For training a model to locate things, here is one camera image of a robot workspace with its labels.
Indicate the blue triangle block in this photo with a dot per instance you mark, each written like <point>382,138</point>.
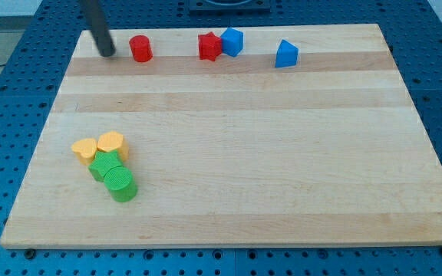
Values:
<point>286,55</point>

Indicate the red star block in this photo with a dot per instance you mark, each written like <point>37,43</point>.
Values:
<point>210,46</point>

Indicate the blue cube block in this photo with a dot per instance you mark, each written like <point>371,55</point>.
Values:
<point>232,42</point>

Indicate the green cylinder block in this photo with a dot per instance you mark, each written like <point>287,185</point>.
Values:
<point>120,184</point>

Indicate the light wooden board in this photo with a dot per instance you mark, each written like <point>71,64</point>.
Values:
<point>235,152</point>

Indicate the yellow pentagon block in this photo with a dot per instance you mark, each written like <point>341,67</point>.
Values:
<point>111,141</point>

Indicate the green star block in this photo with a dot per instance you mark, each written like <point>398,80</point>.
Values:
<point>103,163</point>

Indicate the red cylinder block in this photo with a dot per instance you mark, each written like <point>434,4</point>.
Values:
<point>141,48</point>

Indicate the yellow heart block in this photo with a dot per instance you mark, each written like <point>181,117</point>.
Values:
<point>85,150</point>

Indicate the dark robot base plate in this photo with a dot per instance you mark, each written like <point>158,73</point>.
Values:
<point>228,5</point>

